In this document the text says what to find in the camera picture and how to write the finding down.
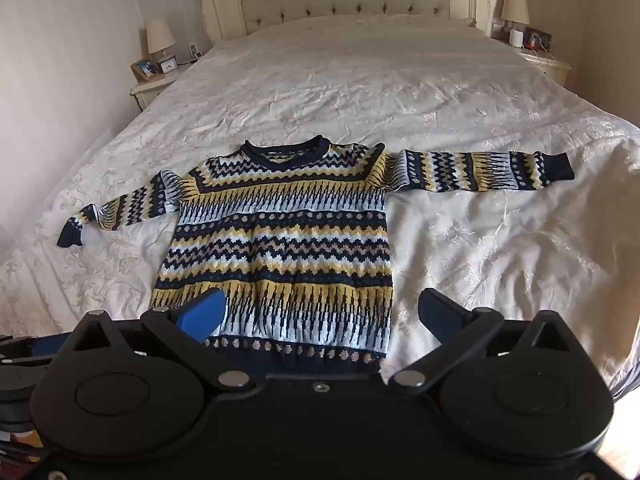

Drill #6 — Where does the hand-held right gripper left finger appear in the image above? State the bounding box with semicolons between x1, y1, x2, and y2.
62;287;254;392

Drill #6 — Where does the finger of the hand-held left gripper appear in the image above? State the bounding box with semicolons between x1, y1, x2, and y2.
0;335;68;362

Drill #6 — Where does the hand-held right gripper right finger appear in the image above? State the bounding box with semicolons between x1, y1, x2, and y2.
388;288;583;394

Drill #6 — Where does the navy yellow patterned knit sweater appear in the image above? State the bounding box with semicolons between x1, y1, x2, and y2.
56;135;576;377

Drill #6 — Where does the cream nightstand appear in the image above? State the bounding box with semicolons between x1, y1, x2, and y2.
130;62;193;111
492;35;573;86

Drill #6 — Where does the cream shade table lamp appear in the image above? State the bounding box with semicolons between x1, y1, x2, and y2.
500;0;531;31
146;16;177;61

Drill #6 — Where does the wooden photo frame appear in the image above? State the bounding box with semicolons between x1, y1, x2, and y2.
131;57;161;82

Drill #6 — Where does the dark photo frame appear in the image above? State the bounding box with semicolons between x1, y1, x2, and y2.
525;27;553;51

